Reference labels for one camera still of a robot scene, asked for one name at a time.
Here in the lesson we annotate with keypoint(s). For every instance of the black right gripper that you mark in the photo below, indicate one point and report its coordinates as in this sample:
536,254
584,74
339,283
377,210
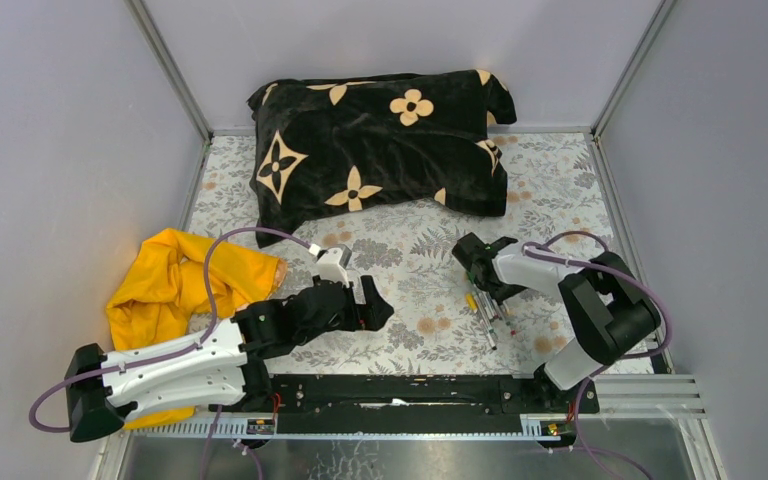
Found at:
500,297

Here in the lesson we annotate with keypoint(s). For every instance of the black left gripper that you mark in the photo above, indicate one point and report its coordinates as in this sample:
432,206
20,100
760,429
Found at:
370,317

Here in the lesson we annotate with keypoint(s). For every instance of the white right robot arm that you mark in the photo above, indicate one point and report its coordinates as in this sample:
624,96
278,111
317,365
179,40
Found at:
610,311

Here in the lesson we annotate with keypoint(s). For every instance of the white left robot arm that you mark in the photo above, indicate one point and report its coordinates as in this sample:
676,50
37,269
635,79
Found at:
226,368

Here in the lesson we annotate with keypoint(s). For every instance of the purple cap marker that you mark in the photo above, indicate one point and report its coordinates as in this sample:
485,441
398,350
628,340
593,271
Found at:
488,312

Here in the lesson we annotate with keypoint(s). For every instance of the black floral pillow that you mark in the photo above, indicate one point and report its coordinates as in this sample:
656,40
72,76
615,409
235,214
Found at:
328,147

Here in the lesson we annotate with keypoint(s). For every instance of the yellow cloth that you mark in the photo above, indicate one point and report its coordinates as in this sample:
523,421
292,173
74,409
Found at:
164,287

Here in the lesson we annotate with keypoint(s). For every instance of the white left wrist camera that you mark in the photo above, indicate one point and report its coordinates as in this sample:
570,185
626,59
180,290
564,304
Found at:
331,263

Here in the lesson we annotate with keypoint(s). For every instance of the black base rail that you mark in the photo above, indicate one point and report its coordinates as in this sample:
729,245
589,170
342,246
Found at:
390,404

